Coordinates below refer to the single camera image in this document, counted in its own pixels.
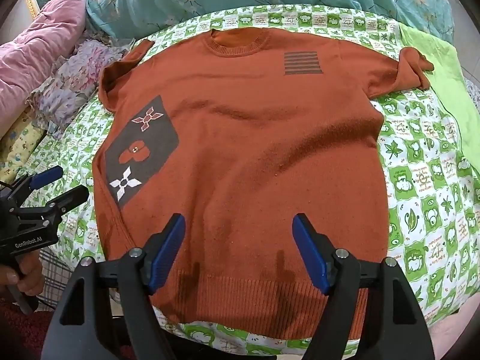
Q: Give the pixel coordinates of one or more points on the yellow cartoon print cloth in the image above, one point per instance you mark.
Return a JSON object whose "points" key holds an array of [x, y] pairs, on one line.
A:
{"points": [[18, 138]]}

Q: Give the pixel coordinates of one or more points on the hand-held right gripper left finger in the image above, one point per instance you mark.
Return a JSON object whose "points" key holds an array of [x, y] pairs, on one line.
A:
{"points": [[165, 247]]}

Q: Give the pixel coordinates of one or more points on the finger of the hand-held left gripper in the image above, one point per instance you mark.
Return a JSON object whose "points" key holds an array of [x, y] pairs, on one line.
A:
{"points": [[47, 178], [71, 198]]}

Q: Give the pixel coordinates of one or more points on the person's left hand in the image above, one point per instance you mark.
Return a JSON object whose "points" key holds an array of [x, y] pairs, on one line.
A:
{"points": [[26, 281]]}

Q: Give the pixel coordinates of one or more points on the plaid cloth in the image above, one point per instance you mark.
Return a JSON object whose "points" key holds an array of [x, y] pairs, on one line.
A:
{"points": [[56, 270]]}

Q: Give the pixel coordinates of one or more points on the lime green cloth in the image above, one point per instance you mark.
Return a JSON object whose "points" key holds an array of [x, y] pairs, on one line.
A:
{"points": [[450, 82]]}

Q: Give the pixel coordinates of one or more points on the orange knit sweater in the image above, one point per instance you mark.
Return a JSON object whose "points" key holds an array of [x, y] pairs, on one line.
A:
{"points": [[243, 157]]}

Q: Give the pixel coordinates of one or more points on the purple floral cloth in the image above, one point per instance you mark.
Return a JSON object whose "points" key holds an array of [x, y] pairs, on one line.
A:
{"points": [[71, 78]]}

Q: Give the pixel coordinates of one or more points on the pink quilt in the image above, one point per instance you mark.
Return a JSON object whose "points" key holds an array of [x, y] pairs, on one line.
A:
{"points": [[37, 52]]}

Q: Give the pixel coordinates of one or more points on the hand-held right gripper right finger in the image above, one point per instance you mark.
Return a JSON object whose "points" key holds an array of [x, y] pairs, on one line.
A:
{"points": [[309, 251]]}

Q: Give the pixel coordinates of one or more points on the green white printed bedsheet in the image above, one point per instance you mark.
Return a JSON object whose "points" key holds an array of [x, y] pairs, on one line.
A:
{"points": [[423, 195]]}

